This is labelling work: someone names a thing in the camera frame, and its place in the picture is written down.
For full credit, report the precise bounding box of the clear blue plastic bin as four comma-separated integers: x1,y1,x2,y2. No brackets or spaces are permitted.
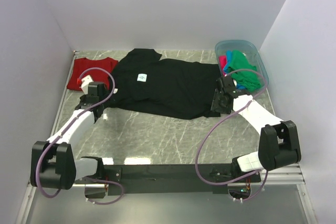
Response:
215,40,268,94

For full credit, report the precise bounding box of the black t shirt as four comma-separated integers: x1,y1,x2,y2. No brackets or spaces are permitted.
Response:
106,49,221,120

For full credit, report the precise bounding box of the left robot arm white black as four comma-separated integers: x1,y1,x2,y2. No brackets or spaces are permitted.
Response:
30,82,110,190

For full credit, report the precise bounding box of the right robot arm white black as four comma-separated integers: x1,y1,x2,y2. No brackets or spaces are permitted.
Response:
211,76,301,182

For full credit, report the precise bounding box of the folded red t shirt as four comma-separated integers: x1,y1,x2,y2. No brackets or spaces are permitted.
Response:
67,57,118,91

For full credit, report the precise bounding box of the green t shirt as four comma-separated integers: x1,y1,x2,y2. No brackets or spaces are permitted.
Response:
226,50,261,92

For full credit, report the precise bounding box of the pink t shirt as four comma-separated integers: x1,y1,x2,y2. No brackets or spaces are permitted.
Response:
218,55,232,76

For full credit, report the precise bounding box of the blue t shirt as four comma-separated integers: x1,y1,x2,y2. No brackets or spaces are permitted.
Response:
223,50,249,91

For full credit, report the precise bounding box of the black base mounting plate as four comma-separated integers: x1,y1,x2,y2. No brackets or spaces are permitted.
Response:
101,164,261,194

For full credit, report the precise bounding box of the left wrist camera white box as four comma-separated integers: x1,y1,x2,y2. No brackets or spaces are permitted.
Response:
77,75,93,94

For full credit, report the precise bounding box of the aluminium rail left edge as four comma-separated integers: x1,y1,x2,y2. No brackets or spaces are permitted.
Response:
47,50,80,142

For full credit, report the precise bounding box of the aluminium rail front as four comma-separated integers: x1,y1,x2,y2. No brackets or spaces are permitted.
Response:
27,163,305,187

